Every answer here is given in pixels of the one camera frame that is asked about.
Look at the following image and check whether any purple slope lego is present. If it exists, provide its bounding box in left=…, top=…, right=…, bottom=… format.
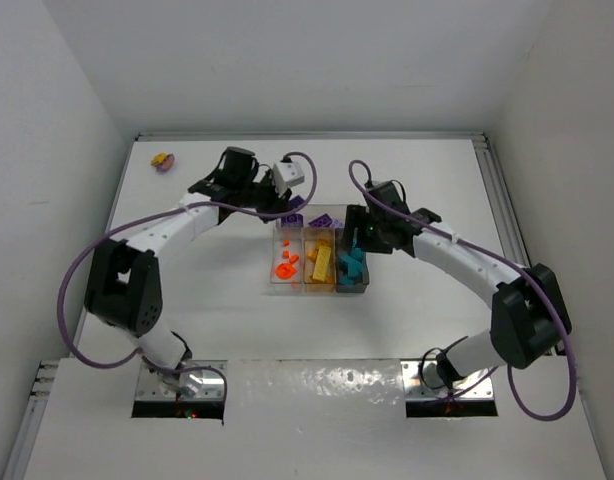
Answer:
left=307, top=213, right=334, bottom=228

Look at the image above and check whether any metal base plate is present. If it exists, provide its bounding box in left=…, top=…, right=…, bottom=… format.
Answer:
left=135, top=360, right=227, bottom=402
left=400, top=358, right=494, bottom=403

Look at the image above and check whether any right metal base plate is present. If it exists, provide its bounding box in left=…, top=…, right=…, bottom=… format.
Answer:
left=400, top=358, right=494, bottom=403

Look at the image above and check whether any clear front-left container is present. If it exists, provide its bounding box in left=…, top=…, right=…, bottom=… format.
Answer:
left=270, top=230, right=304, bottom=294

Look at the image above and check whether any grey plastic container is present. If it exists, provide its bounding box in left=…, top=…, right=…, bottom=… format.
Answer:
left=335, top=231, right=370, bottom=294

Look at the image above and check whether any lilac printed lego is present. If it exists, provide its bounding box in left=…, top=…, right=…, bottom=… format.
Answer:
left=150, top=152, right=175, bottom=173

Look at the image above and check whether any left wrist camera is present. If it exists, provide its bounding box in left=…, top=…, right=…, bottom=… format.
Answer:
left=272, top=159, right=305, bottom=194

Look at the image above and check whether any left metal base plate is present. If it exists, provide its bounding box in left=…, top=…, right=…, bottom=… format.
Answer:
left=135, top=360, right=227, bottom=402

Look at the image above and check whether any purple printed lego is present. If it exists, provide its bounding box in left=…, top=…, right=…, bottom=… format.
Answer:
left=280, top=213, right=304, bottom=228

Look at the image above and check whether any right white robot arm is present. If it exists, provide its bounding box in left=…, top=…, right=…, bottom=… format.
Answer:
left=341, top=181, right=572, bottom=389

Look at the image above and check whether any long yellow lego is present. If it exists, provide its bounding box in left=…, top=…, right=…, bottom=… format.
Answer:
left=311, top=245, right=332, bottom=283

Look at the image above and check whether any white front cover panel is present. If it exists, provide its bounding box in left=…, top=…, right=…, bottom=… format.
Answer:
left=26, top=359, right=604, bottom=479

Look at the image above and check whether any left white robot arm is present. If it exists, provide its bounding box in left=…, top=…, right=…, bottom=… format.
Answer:
left=84, top=147, right=304, bottom=370

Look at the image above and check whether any clear rear container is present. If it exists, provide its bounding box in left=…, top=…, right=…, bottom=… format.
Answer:
left=273, top=203, right=348, bottom=241

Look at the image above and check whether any orange lego cluster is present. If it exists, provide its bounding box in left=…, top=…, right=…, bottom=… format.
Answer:
left=275, top=262, right=297, bottom=280

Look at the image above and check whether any amber plastic container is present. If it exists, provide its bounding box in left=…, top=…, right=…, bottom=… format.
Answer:
left=303, top=227, right=336, bottom=293

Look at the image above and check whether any rear aluminium rail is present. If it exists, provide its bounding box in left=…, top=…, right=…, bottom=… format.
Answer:
left=135, top=131, right=487, bottom=142

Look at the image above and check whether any teal square lego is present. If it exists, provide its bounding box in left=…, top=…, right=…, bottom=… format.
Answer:
left=338, top=275, right=355, bottom=286

